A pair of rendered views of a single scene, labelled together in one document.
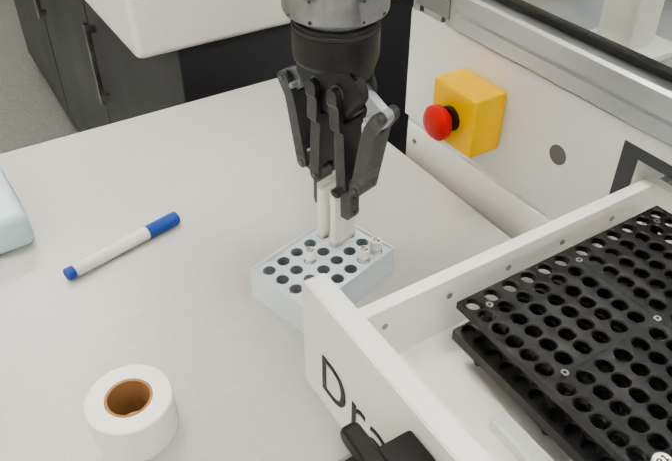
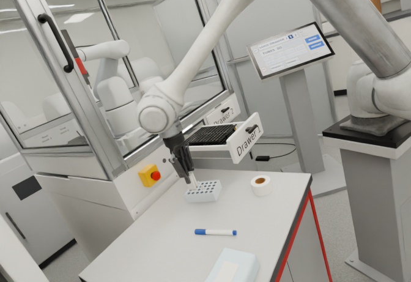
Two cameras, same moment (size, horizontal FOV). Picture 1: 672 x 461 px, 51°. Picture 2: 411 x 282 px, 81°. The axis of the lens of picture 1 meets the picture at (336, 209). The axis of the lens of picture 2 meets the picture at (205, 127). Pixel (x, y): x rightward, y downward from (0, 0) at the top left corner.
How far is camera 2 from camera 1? 1.09 m
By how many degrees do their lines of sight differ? 92
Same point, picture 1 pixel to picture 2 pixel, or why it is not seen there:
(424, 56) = (125, 186)
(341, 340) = (236, 137)
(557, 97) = (157, 151)
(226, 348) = (233, 194)
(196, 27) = not seen: outside the picture
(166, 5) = not seen: outside the picture
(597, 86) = (160, 141)
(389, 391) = (241, 129)
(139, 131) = not seen: outside the picture
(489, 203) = (161, 191)
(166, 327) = (236, 205)
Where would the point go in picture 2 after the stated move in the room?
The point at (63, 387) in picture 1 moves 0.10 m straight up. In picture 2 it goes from (266, 205) to (258, 179)
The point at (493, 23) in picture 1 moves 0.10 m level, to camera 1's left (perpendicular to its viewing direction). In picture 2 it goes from (137, 154) to (140, 161)
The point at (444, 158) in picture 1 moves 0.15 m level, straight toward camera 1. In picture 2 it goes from (147, 201) to (180, 187)
